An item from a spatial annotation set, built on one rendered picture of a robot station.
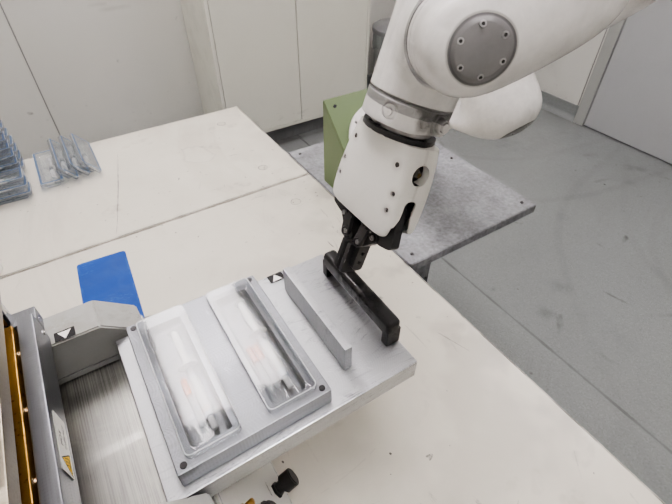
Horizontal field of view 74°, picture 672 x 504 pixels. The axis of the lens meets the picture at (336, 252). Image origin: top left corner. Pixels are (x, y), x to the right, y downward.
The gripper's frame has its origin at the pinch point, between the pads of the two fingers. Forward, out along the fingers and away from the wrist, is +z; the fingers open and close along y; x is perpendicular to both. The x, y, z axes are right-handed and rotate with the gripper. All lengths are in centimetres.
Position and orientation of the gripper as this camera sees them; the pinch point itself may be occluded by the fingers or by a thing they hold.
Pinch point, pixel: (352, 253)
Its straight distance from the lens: 51.9
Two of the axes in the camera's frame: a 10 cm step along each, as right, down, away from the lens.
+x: -7.9, 1.0, -6.1
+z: -2.9, 8.1, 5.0
